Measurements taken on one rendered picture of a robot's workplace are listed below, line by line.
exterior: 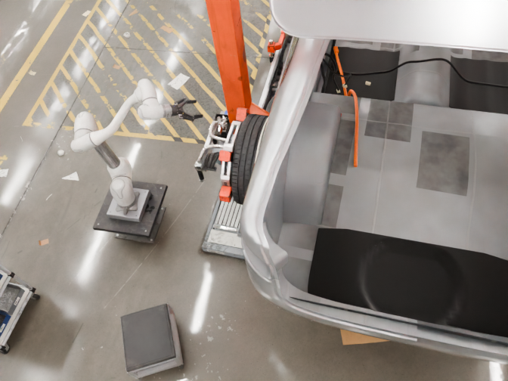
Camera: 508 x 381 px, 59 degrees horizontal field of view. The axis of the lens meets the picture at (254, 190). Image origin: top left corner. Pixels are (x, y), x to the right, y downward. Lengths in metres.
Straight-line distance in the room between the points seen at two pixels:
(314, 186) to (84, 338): 2.22
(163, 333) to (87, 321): 0.83
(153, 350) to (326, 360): 1.25
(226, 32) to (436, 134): 1.54
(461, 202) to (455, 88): 1.20
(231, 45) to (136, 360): 2.21
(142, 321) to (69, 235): 1.32
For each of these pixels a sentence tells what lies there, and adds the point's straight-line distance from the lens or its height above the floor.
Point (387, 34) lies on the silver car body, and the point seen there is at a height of 2.84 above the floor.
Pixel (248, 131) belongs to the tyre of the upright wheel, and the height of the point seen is 1.18.
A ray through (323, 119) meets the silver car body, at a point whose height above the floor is 1.36.
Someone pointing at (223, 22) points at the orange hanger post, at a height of 1.70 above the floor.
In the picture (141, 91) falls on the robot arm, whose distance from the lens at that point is 3.11.
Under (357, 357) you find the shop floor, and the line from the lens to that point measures 3.57.
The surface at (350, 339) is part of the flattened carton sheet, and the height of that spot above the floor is 0.01.
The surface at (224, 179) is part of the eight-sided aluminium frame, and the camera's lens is 3.06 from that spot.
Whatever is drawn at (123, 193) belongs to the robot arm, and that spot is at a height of 0.58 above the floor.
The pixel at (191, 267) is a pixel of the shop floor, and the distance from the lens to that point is 3.85.
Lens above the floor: 3.46
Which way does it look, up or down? 57 degrees down
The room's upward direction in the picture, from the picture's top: 9 degrees counter-clockwise
